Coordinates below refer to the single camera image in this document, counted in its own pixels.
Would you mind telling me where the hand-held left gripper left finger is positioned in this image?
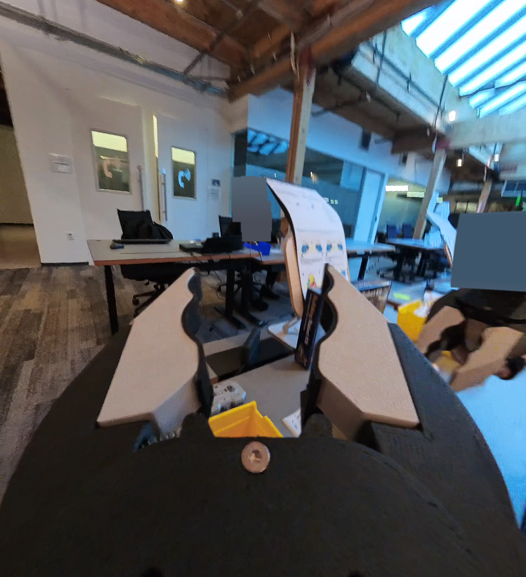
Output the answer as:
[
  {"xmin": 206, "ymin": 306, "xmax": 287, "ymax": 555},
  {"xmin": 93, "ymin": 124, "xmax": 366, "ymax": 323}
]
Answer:
[{"xmin": 96, "ymin": 267, "xmax": 214, "ymax": 435}]

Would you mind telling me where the wooden sheet stand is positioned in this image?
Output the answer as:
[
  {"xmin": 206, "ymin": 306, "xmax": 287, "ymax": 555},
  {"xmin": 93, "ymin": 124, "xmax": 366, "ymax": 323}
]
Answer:
[{"xmin": 270, "ymin": 232, "xmax": 320, "ymax": 350}]

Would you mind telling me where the long office desk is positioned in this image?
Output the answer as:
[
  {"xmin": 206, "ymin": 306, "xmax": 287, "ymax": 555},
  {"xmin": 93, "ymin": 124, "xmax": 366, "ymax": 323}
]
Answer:
[{"xmin": 87, "ymin": 239, "xmax": 286, "ymax": 334}]

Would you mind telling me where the curved printed instruction sheet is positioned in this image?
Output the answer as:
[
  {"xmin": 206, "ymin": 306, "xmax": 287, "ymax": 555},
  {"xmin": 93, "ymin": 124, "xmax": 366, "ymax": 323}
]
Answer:
[{"xmin": 267, "ymin": 178, "xmax": 349, "ymax": 294}]

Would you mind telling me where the black office chair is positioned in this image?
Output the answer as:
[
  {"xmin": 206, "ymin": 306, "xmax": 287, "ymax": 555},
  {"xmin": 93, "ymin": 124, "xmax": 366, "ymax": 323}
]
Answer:
[{"xmin": 116, "ymin": 209, "xmax": 174, "ymax": 316}]

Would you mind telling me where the yellow plastic bin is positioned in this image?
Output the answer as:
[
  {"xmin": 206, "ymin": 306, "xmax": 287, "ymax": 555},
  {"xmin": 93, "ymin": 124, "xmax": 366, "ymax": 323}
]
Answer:
[
  {"xmin": 396, "ymin": 298, "xmax": 457, "ymax": 375},
  {"xmin": 208, "ymin": 400, "xmax": 284, "ymax": 439}
]

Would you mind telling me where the door window phone poster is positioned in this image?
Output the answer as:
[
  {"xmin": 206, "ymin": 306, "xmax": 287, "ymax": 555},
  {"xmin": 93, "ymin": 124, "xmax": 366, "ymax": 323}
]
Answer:
[{"xmin": 171, "ymin": 146, "xmax": 197, "ymax": 200}]

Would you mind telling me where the slanted wooden support column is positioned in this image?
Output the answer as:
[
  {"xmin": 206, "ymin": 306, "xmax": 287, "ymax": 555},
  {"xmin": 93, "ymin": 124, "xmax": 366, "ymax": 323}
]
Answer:
[{"xmin": 413, "ymin": 144, "xmax": 447, "ymax": 240}]

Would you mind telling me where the background office table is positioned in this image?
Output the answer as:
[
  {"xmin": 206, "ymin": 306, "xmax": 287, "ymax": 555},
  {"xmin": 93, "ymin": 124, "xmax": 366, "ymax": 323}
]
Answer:
[{"xmin": 387, "ymin": 238, "xmax": 446, "ymax": 284}]

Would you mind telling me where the small printed paper sheet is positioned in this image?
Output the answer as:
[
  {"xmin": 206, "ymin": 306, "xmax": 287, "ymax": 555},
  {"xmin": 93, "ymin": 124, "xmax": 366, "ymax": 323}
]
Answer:
[{"xmin": 282, "ymin": 408, "xmax": 303, "ymax": 437}]

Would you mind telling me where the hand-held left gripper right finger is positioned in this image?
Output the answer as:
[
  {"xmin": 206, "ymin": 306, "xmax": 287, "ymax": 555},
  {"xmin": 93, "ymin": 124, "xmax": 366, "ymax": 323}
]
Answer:
[{"xmin": 300, "ymin": 264, "xmax": 421, "ymax": 441}]

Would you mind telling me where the black bag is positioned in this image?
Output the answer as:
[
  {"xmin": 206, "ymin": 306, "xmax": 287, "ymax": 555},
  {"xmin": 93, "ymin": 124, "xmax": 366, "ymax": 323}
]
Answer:
[{"xmin": 179, "ymin": 234, "xmax": 243, "ymax": 254}]

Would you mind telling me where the dark blue card box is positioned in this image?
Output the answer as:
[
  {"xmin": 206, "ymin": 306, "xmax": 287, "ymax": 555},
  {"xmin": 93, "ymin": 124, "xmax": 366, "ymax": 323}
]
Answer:
[{"xmin": 295, "ymin": 288, "xmax": 324, "ymax": 370}]

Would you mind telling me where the dark printed game box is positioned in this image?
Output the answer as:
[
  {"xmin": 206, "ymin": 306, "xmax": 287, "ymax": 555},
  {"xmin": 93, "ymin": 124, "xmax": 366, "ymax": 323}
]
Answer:
[{"xmin": 353, "ymin": 279, "xmax": 392, "ymax": 314}]

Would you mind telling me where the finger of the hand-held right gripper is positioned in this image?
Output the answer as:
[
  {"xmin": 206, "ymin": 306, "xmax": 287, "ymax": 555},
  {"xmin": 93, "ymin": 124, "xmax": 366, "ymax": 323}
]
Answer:
[
  {"xmin": 449, "ymin": 326, "xmax": 526, "ymax": 393},
  {"xmin": 417, "ymin": 306, "xmax": 467, "ymax": 358}
]

